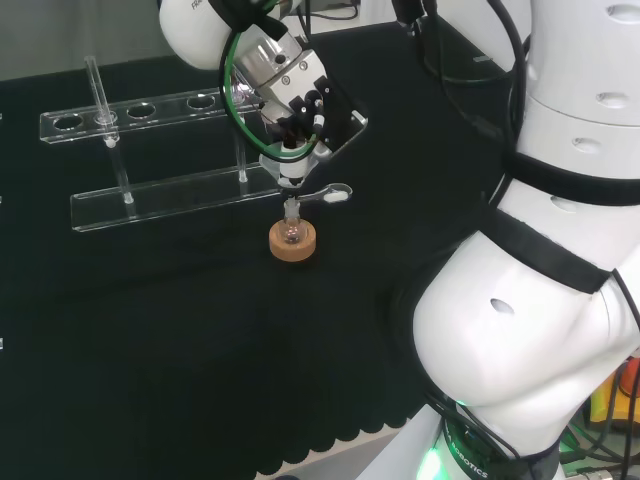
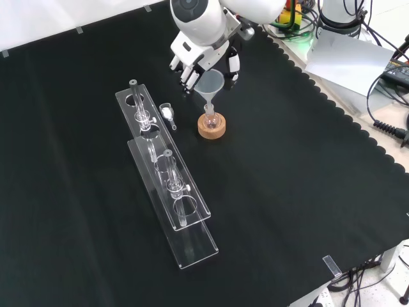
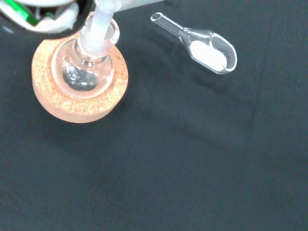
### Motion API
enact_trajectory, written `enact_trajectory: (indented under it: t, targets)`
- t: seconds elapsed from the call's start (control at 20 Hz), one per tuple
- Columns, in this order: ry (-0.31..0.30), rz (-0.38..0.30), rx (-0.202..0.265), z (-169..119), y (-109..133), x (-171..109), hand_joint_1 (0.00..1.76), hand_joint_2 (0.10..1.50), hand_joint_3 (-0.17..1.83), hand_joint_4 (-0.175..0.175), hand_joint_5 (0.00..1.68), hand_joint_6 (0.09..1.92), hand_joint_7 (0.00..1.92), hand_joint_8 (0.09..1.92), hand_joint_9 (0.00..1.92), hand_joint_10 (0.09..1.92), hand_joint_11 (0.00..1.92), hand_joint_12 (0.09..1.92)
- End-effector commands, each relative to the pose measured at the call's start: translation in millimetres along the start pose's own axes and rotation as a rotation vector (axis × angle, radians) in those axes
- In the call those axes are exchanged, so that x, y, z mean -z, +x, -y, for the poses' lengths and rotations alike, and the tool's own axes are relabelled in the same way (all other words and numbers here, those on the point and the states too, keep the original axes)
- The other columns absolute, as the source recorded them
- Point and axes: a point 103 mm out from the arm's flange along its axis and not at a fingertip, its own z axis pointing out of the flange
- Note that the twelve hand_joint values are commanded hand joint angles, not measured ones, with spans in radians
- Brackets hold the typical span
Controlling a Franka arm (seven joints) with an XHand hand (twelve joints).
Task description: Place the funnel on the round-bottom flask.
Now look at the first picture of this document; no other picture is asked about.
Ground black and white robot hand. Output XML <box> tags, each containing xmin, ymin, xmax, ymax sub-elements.
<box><xmin>232</xmin><ymin>33</ymin><xmax>371</xmax><ymax>194</ymax></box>

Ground clear glass weighing funnel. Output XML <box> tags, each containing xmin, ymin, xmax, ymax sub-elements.
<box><xmin>297</xmin><ymin>182</ymin><xmax>354</xmax><ymax>206</ymax></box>

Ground clear round-bottom flask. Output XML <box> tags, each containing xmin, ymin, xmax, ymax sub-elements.
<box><xmin>280</xmin><ymin>198</ymin><xmax>307</xmax><ymax>247</ymax></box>

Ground clear acrylic funnel stand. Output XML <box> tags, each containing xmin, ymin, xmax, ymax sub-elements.
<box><xmin>38</xmin><ymin>88</ymin><xmax>290</xmax><ymax>234</ymax></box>

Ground clear glass rod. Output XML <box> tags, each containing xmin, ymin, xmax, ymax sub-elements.
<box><xmin>84</xmin><ymin>55</ymin><xmax>112</xmax><ymax>125</ymax></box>

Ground black bench cloth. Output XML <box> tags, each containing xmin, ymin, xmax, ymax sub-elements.
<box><xmin>0</xmin><ymin>14</ymin><xmax>531</xmax><ymax>480</ymax></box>

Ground yellow stop button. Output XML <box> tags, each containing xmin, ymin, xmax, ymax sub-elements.
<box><xmin>589</xmin><ymin>357</ymin><xmax>640</xmax><ymax>431</ymax></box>

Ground green cable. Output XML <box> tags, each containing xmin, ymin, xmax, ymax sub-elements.
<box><xmin>218</xmin><ymin>22</ymin><xmax>324</xmax><ymax>162</ymax></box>

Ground round cork ring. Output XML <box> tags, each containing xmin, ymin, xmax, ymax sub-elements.
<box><xmin>268</xmin><ymin>219</ymin><xmax>319</xmax><ymax>263</ymax></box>

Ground black cable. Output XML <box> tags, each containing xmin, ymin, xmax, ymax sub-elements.
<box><xmin>392</xmin><ymin>0</ymin><xmax>532</xmax><ymax>149</ymax></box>

